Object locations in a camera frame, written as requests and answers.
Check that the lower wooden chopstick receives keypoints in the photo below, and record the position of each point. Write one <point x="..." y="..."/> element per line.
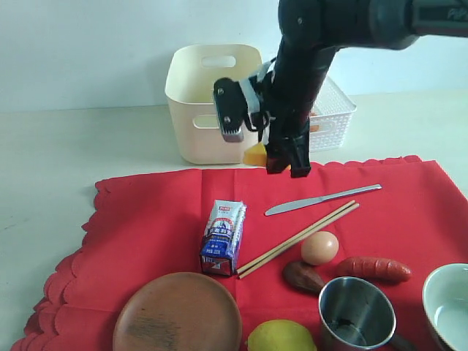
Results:
<point x="300" y="241"/>

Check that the red scalloped cloth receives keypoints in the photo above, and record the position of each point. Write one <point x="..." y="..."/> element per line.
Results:
<point x="146" y="226"/>

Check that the cream plastic storage bin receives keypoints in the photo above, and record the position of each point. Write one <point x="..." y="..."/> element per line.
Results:
<point x="189" y="90"/>

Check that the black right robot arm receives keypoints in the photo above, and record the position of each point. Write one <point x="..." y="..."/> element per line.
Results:
<point x="312" y="33"/>

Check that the stainless steel cup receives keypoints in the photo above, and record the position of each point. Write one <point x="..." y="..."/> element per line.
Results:
<point x="357" y="315"/>

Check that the fried chicken nugget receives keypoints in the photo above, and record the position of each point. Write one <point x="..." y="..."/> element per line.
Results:
<point x="313" y="127"/>

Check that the red sausage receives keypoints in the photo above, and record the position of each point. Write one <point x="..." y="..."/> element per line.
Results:
<point x="374" y="268"/>

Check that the dark brown chicken drumstick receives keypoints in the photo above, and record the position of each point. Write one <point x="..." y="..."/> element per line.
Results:
<point x="303" y="277"/>

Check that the yellow lemon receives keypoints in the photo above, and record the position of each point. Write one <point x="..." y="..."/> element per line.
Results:
<point x="280" y="335"/>

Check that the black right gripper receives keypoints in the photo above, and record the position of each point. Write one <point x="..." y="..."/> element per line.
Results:
<point x="289" y="93"/>

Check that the yellow cheese wedge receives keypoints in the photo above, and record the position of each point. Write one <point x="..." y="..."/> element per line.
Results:
<point x="255" y="156"/>

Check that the silver table knife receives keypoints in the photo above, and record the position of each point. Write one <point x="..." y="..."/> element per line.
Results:
<point x="297" y="204"/>

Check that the white perforated plastic basket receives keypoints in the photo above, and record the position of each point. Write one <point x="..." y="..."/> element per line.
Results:
<point x="334" y="111"/>

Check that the pale green ceramic bowl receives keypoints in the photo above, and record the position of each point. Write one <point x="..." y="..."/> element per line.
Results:
<point x="444" y="297"/>

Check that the brown wooden plate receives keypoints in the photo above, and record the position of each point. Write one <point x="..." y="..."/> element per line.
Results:
<point x="179" y="311"/>

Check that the brown egg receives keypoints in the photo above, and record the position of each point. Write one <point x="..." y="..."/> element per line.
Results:
<point x="319" y="248"/>

